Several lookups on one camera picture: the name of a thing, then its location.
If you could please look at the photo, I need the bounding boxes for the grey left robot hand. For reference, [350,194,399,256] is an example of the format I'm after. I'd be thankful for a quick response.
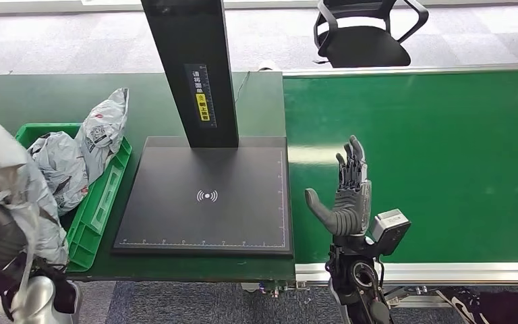
[0,202,29,270]

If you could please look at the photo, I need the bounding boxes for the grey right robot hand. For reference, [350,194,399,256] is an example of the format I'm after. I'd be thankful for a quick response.
[304,134,373,238]

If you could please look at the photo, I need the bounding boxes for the white red-logo courier package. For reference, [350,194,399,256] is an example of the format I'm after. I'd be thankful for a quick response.
[0,106,70,287]

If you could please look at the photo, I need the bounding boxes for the green plastic basket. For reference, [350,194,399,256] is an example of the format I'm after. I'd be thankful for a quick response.
[15,122,134,273]

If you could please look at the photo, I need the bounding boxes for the black weighing device with column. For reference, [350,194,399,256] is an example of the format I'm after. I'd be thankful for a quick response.
[111,0,295,259]

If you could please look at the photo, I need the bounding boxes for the grey QR-code courier package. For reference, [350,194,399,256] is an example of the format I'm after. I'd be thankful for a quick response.
[74,87,130,185]

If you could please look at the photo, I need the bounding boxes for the metal fittings under table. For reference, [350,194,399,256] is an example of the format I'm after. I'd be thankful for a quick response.
[241,280,311,300]

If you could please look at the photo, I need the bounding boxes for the green conveyor belt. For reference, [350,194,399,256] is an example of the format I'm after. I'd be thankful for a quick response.
[282,61,518,286]

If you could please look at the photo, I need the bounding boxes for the small white round object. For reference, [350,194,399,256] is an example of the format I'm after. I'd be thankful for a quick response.
[258,59,283,73]

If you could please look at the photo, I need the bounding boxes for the black office chair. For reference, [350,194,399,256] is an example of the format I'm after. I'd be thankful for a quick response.
[313,0,430,70]

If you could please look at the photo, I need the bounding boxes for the black white patterned object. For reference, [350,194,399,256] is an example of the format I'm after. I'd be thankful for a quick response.
[436,286,518,324]

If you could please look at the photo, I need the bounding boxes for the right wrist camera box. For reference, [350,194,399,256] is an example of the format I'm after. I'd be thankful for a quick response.
[368,208,412,258]

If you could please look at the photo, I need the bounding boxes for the thin black cable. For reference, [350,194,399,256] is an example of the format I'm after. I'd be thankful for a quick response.
[233,71,252,105]

